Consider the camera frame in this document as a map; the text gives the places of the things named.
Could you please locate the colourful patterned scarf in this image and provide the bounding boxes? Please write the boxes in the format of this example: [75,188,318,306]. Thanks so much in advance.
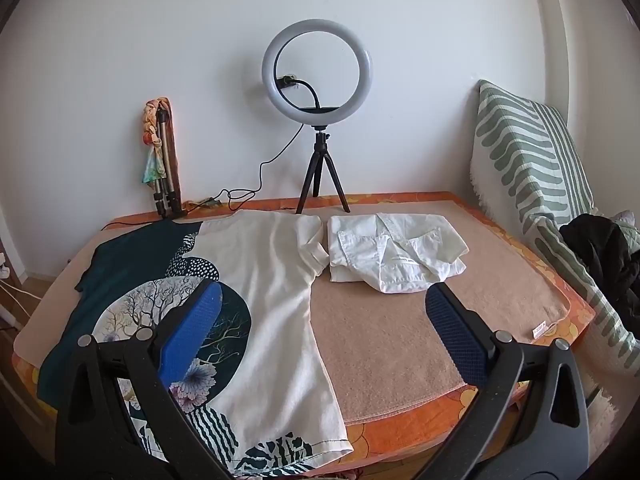
[141,97,169,187]

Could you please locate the white ring light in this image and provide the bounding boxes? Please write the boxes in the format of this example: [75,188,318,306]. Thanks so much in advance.
[261,19,374,126]

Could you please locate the grey quilted garment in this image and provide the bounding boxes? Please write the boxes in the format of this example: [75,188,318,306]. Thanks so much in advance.
[611,209,640,257]

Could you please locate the black jacket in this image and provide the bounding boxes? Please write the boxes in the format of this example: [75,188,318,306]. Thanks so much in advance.
[559,213,640,306]

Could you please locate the white collared shirt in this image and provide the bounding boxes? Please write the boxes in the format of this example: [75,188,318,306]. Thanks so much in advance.
[327,212,470,294]

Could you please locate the cream and teal printed T-shirt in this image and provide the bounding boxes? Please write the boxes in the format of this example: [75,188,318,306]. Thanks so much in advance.
[37,210,353,478]

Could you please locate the beige blanket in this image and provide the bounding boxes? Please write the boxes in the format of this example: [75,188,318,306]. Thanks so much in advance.
[12,199,573,423]

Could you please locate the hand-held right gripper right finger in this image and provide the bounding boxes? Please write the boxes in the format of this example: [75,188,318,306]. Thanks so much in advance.
[424,282,592,480]

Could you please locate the black ring light cable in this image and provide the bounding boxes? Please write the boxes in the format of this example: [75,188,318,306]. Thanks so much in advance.
[187,122,306,211]

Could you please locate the green striped white pillow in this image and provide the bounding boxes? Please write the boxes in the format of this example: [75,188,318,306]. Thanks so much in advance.
[469,79,640,361]

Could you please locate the white cable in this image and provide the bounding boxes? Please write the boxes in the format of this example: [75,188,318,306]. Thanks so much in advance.
[0,280,42,307]

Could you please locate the folded silver tripod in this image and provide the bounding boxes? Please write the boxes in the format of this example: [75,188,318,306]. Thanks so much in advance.
[150,105,185,219]

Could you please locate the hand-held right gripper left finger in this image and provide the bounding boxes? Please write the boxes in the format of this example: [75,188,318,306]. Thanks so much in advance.
[54,279,236,480]

